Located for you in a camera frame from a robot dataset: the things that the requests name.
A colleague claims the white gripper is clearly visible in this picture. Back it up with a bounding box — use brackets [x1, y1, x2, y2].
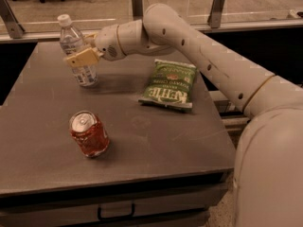
[63, 25, 123, 68]

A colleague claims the clear plastic water bottle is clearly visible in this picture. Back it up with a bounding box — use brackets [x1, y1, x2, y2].
[57, 13, 98, 88]

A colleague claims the right metal glass bracket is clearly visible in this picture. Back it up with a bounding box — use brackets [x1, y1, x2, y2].
[207, 0, 225, 28]

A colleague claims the metal glass bracket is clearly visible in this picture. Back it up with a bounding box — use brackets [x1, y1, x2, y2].
[0, 0, 25, 39]
[207, 0, 225, 28]
[131, 0, 143, 20]

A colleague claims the middle metal glass bracket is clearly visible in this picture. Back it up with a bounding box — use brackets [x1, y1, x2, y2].
[131, 0, 143, 20]

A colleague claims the green Kettle chips bag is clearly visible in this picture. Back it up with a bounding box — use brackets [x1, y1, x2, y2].
[138, 59, 197, 112]

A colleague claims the red soda can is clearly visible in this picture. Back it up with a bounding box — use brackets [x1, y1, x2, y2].
[69, 111, 110, 158]

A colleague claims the grey cabinet drawer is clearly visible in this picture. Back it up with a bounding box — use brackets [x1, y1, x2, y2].
[0, 183, 227, 227]

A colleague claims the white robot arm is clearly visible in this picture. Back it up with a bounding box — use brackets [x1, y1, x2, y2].
[65, 4, 303, 227]

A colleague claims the left metal glass bracket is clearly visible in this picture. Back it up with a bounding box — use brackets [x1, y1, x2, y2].
[0, 0, 25, 39]

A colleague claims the black drawer handle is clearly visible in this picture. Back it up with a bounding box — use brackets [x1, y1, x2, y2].
[97, 203, 135, 222]

